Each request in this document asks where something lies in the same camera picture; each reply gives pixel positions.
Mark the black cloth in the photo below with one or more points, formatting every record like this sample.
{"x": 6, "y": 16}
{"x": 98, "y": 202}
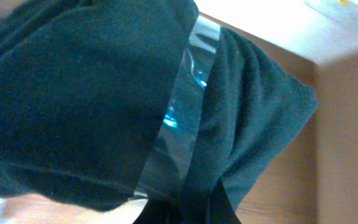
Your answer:
{"x": 108, "y": 103}

